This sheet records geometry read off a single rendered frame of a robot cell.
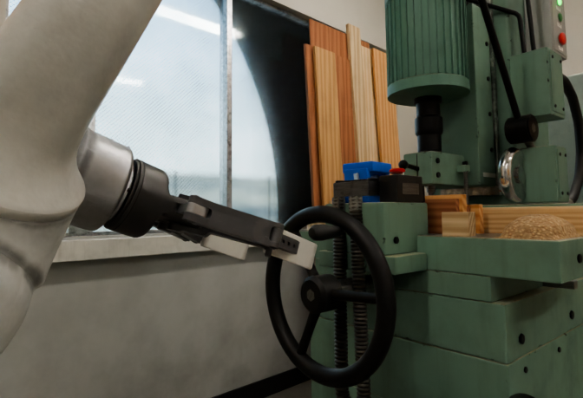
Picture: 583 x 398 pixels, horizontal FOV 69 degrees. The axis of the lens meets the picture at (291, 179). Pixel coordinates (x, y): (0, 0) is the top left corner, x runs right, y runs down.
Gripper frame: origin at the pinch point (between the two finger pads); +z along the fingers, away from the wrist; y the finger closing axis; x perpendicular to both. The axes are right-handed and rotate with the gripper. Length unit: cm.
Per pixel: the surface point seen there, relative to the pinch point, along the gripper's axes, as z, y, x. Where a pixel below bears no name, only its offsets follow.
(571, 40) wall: 220, 43, -202
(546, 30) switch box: 57, -8, -72
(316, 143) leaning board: 109, 130, -88
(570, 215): 46, -18, -21
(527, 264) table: 33.6, -17.1, -8.9
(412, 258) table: 29.3, -0.6, -7.4
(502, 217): 46, -7, -21
